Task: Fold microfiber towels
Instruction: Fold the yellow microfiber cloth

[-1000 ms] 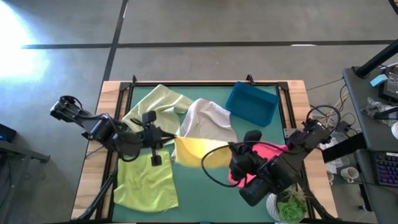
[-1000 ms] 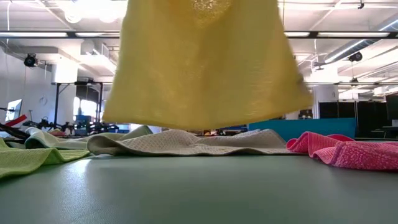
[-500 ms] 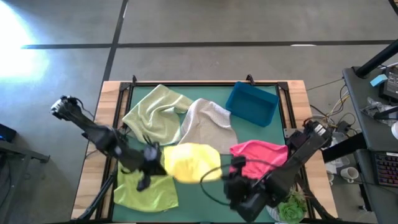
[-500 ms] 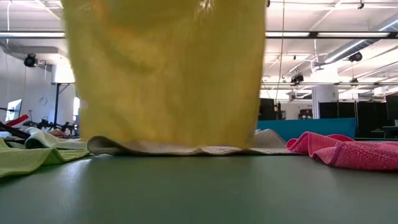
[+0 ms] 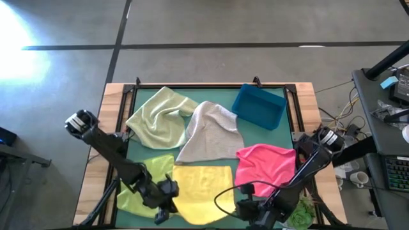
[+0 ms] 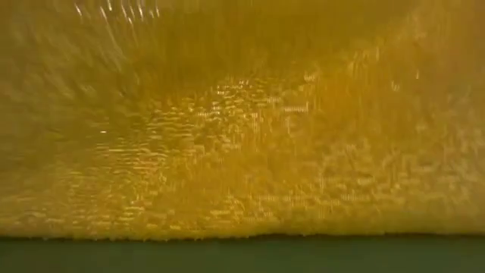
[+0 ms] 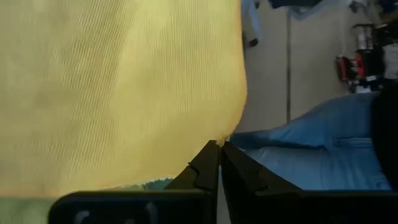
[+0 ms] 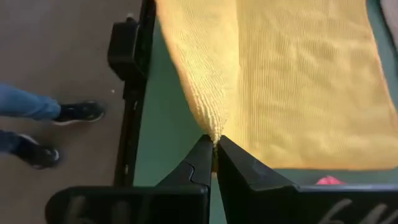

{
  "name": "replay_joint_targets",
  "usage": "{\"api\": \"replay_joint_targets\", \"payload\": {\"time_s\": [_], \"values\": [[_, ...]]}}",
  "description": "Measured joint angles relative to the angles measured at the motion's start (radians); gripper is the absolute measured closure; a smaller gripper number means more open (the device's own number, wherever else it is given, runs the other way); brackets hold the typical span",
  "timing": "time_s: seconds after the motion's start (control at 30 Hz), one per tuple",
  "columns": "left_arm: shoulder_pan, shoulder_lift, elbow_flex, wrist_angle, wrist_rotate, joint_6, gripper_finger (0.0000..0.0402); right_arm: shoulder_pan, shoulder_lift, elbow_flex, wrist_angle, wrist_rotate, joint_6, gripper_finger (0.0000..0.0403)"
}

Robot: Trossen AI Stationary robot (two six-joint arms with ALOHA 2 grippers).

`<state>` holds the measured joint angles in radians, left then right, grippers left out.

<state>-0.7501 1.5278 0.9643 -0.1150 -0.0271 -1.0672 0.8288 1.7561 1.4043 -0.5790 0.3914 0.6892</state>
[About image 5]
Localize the black tripod leg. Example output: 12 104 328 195
306 181 344 228
76 177 121 228

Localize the grey waffle towel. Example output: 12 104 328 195
174 100 245 164

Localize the black electronic device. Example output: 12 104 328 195
389 67 409 106

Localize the white mug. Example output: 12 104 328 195
349 171 370 189

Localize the black pole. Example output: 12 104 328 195
365 40 409 81

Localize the lime green microfiber towel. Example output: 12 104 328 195
116 153 176 219

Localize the light blue box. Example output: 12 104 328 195
380 75 399 90

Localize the dark desk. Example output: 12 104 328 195
351 68 409 230

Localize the black case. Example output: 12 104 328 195
0 126 18 147

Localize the black floor stand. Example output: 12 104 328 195
0 143 52 230

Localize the black power adapter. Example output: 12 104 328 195
346 123 361 137

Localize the black keyboard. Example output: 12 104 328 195
384 155 409 193

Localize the green table mat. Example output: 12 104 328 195
114 86 295 229

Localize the black desk leg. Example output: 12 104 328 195
332 135 378 167

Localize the pink microfiber towel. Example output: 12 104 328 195
235 143 297 198

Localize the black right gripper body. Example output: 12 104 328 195
236 183 284 230

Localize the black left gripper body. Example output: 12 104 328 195
140 174 180 225

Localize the pale green microfiber towel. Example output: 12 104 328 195
125 86 199 150

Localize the green succulent plant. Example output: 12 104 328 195
286 196 316 229

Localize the clear plastic bag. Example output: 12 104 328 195
370 99 409 124

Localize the blue plastic bin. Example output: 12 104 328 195
231 83 288 131

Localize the yellow microfiber towel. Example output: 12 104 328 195
172 165 236 226

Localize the black table frame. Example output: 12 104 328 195
105 82 303 229

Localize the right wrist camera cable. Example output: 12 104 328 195
213 180 275 221

